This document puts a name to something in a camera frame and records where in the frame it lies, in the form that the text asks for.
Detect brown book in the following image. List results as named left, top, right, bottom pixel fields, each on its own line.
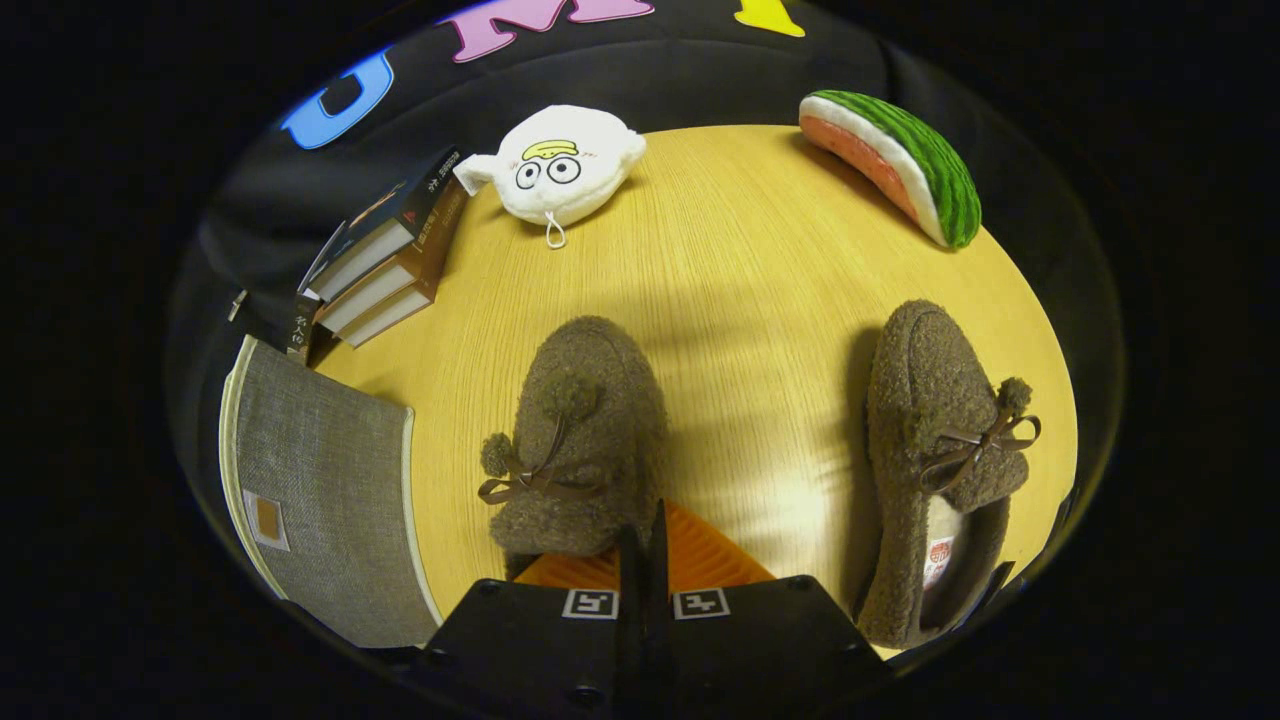
left=335, top=280, right=436, bottom=349
left=315, top=180, right=471, bottom=336

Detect dark blue book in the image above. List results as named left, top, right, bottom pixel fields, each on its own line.
left=298, top=145, right=471, bottom=301

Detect grey fabric storage box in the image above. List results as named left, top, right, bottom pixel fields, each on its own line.
left=218, top=335, right=443, bottom=649

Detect thin black booklet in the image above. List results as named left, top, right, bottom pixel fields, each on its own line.
left=287, top=292, right=323, bottom=366

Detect brown fuzzy shoe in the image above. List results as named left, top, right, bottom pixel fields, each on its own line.
left=477, top=316, right=669, bottom=581
left=853, top=299, right=1043, bottom=651

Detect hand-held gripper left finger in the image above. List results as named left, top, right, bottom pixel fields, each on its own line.
left=418, top=522, right=646, bottom=720

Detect white cartoon face plush toy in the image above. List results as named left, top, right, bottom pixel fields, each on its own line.
left=453, top=104, right=648, bottom=251

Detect watermelon slice plush toy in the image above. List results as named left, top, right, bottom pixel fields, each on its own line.
left=798, top=89, right=983, bottom=250

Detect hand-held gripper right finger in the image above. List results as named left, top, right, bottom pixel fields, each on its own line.
left=646, top=500, right=891, bottom=720

